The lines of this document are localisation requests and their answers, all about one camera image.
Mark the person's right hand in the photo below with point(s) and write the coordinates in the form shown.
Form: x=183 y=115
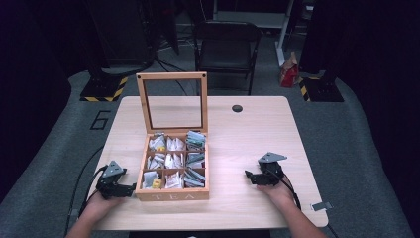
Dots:
x=278 y=194

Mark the striped black stand base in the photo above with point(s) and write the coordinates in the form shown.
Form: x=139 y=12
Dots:
x=322 y=89
x=104 y=89

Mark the dark teal tea bags group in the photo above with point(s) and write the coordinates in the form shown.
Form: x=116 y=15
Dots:
x=195 y=158

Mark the white red-print tea bags group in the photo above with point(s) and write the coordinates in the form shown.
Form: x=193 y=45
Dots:
x=174 y=162

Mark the wooden tea box with lid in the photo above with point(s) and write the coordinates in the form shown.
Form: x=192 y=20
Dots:
x=173 y=195

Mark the white yellow-label tea bags group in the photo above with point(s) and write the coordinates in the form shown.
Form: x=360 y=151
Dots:
x=155 y=162

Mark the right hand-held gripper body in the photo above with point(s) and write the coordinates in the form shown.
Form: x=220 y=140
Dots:
x=271 y=170

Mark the red paper bag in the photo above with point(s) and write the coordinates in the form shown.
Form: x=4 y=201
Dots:
x=289 y=72

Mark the black folding chair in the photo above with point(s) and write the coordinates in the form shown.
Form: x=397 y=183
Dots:
x=227 y=49

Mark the grey metal clip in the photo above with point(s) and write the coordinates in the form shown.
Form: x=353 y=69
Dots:
x=322 y=206

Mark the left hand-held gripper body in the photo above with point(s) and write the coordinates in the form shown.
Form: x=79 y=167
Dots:
x=110 y=185

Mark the person's left hand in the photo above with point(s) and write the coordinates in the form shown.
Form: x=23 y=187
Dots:
x=100 y=205

